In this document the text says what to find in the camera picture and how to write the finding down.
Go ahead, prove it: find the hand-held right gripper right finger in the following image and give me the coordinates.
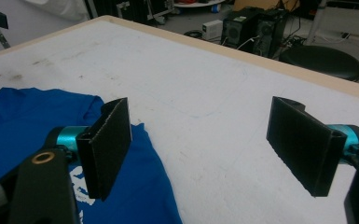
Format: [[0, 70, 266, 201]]
[[266, 95, 359, 198]]

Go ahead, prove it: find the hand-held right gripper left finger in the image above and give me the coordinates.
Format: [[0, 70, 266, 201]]
[[55, 97, 133, 201]]

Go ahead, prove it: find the blue T-shirt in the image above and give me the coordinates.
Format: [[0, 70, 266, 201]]
[[0, 87, 184, 224]]

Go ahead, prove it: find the black round stool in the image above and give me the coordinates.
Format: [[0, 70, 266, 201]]
[[279, 45, 359, 83]]

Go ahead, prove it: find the white felt mat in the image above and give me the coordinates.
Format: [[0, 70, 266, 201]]
[[0, 19, 359, 224]]

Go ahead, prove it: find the white desk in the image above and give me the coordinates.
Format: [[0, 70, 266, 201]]
[[303, 0, 359, 47]]

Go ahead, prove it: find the black computer tower green label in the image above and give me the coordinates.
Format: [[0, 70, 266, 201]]
[[220, 7, 262, 49]]

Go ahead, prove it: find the black wheeled equipment case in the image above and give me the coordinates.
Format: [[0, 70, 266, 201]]
[[84, 0, 175, 25]]

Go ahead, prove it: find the white power supply box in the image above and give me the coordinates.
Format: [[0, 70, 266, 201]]
[[200, 19, 224, 41]]

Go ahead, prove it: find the brown cardboard box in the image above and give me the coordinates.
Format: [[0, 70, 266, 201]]
[[232, 0, 300, 12]]

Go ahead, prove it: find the white cloth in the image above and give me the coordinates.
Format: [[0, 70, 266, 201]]
[[21, 0, 90, 22]]

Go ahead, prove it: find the round white table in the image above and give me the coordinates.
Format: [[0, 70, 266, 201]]
[[173, 0, 227, 9]]

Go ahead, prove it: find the coiled black cable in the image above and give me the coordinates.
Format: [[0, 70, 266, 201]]
[[183, 29, 204, 40]]

